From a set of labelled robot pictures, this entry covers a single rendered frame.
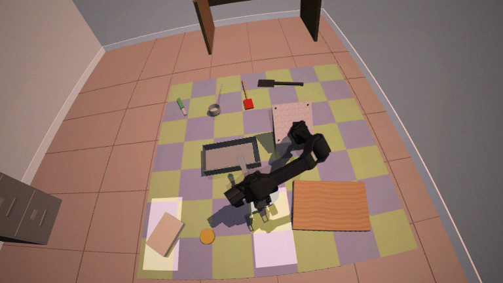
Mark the tan rectangular board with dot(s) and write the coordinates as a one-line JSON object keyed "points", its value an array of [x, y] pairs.
{"points": [[165, 234]]}

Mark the orange round disc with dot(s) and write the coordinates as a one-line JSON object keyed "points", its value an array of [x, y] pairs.
{"points": [[207, 236]]}

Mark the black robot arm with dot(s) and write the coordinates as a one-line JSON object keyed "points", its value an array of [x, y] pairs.
{"points": [[257, 187]]}

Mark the grey saucepan with long handle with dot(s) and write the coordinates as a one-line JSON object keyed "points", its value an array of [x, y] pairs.
{"points": [[214, 109]]}

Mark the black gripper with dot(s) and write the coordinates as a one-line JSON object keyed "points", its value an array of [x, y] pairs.
{"points": [[241, 202]]}

